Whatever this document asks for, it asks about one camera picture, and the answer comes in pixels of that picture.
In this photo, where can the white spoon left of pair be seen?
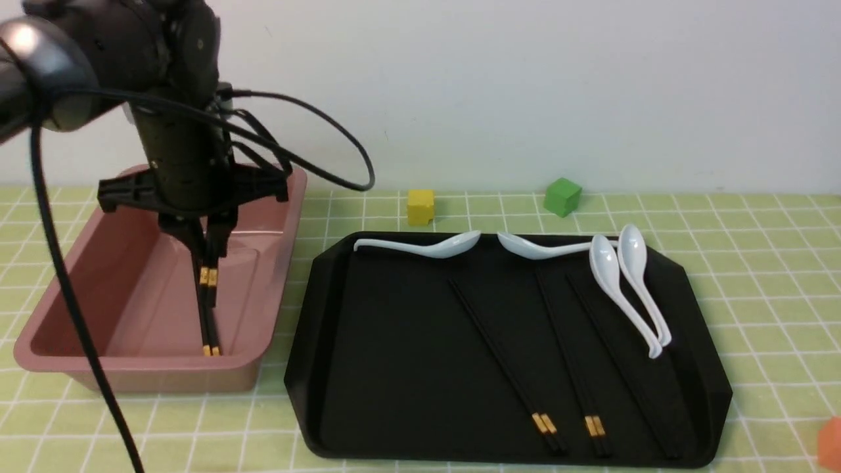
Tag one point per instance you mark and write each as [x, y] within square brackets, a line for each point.
[607, 273]

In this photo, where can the yellow cube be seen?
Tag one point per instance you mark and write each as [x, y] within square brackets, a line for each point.
[420, 207]

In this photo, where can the white spoon centre top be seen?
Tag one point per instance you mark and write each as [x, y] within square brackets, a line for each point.
[525, 248]

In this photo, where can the white spoon right of pair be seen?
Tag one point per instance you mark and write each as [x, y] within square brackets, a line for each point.
[633, 261]

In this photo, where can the green cube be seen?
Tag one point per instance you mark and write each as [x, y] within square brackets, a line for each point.
[562, 197]

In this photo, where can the white spoon of pair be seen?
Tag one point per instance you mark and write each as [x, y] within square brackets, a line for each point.
[633, 261]
[607, 273]

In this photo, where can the black chopstick pair middle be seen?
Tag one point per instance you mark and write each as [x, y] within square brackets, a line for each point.
[540, 418]

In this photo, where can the black serving tray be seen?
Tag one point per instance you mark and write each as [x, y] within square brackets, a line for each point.
[385, 364]

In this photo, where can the pink rectangular plastic bin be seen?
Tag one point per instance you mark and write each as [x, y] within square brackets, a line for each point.
[135, 289]

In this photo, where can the black chopstick pair gold band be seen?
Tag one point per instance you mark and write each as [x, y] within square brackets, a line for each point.
[206, 273]

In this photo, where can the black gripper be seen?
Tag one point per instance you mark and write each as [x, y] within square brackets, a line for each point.
[196, 181]

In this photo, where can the white spoon far left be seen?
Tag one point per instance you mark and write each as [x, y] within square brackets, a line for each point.
[445, 249]

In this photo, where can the black chopstick pair in bin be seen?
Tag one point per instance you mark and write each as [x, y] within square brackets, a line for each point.
[210, 337]

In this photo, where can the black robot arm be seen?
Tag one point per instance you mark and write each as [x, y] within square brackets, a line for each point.
[163, 50]

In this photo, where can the black chopstick pair right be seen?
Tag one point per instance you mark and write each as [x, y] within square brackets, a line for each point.
[584, 397]

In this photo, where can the orange cube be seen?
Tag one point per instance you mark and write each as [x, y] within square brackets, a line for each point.
[828, 445]

